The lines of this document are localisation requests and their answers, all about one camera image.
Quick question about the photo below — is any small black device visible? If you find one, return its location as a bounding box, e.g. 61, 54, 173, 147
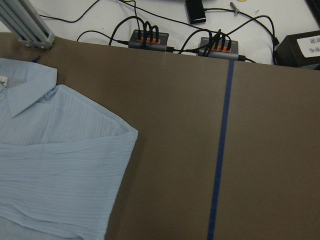
184, 0, 207, 25

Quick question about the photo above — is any black box with label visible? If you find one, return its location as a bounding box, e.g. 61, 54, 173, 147
275, 30, 320, 70

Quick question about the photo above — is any left grey usb hub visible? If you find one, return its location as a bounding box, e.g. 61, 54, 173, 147
128, 29, 169, 52

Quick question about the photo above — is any light blue button-up shirt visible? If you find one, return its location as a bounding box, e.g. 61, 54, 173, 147
0, 58, 138, 240

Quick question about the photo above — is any right grey usb hub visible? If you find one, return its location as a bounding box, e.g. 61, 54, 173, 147
197, 37, 239, 61

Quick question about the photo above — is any grey usb hub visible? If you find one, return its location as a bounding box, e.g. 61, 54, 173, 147
197, 37, 239, 61
128, 29, 169, 52

